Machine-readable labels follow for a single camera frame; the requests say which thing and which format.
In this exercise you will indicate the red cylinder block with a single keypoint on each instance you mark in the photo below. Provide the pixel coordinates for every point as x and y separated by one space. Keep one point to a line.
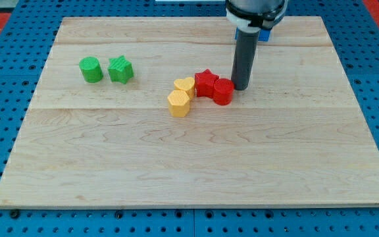
223 91

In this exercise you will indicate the yellow hexagon block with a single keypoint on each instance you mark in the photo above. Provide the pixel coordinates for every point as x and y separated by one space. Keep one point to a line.
178 103

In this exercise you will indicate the yellow heart block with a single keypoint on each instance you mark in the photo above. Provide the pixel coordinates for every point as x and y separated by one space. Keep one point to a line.
187 85

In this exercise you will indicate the red star block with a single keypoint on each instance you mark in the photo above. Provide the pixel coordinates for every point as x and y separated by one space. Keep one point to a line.
204 83

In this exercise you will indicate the green star block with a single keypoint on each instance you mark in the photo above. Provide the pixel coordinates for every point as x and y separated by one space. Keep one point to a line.
120 70

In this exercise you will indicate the wooden board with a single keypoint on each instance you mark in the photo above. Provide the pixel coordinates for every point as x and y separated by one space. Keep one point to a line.
295 138

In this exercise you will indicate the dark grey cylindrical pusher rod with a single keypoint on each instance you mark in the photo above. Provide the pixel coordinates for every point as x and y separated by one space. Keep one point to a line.
246 45

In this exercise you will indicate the green cylinder block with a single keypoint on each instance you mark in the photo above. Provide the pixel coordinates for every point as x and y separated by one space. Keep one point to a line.
91 69

